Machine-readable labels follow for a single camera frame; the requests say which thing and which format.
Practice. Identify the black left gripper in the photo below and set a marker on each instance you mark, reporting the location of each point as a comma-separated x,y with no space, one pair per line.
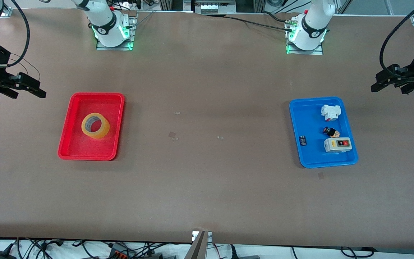
409,73

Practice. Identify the yellow packing tape roll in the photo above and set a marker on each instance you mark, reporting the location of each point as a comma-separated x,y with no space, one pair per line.
101,133

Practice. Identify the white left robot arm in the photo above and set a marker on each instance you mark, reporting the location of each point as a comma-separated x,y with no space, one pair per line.
313,25

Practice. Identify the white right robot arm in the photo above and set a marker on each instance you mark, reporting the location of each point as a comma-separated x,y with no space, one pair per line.
106,21

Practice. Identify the white circuit breaker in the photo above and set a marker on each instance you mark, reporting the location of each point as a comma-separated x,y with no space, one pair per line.
331,112

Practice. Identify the red plastic tray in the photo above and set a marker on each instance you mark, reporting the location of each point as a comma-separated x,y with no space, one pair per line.
74,147

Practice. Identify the black red push button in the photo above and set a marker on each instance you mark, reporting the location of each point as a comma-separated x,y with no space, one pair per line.
330,132

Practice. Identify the blue plastic tray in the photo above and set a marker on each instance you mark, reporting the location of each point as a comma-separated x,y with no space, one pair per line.
314,154

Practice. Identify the small black component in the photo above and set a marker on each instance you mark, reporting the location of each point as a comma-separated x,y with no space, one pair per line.
303,141

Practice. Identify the white power strip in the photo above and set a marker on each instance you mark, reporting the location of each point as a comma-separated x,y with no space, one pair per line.
126,5

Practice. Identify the orange connector block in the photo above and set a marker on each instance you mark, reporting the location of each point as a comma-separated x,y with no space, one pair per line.
119,253

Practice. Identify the grey control box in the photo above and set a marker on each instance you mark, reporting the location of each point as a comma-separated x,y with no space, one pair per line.
210,7

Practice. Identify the aluminium beam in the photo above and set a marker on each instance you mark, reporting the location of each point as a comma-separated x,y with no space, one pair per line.
198,250

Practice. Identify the metal corner bracket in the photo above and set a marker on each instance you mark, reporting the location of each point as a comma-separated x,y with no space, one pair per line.
6,12

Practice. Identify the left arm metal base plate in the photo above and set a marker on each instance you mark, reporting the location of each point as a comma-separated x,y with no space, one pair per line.
318,52

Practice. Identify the grey switch box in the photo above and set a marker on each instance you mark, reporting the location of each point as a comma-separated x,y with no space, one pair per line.
337,145

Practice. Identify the aluminium frame post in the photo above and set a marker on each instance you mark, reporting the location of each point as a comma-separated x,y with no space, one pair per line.
167,4
258,5

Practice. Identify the white label bracket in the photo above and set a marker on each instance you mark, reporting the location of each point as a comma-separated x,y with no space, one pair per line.
194,235

